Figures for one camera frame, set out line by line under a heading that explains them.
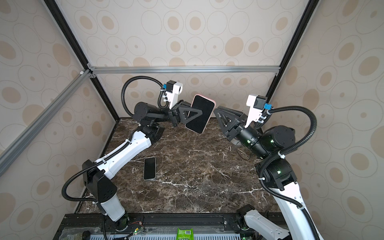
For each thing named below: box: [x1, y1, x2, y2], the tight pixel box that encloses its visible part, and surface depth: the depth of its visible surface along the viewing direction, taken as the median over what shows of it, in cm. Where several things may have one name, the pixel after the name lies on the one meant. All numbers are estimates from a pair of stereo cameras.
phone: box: [185, 94, 216, 134], surface depth 50 cm
